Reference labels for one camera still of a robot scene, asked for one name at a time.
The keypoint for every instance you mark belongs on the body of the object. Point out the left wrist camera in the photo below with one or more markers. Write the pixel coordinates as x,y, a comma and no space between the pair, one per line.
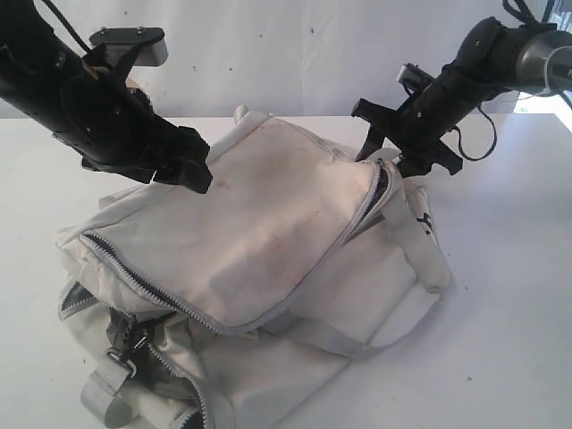
153,50

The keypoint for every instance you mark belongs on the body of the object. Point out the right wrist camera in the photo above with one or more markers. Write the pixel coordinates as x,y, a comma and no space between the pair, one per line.
412,78

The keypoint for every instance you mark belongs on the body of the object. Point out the white fabric backpack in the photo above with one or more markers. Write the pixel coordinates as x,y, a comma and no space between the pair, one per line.
232,308

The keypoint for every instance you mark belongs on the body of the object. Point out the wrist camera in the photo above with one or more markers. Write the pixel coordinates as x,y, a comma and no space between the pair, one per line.
153,50
412,78

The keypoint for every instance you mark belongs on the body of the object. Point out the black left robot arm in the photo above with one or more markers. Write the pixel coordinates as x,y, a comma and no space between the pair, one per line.
22,27

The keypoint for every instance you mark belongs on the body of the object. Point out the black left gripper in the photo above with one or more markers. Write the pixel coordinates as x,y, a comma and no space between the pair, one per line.
86,115

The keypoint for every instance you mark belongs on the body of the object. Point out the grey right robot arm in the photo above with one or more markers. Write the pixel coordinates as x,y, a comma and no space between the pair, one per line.
492,60

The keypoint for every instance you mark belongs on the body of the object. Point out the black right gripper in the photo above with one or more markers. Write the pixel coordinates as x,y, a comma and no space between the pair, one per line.
418,125

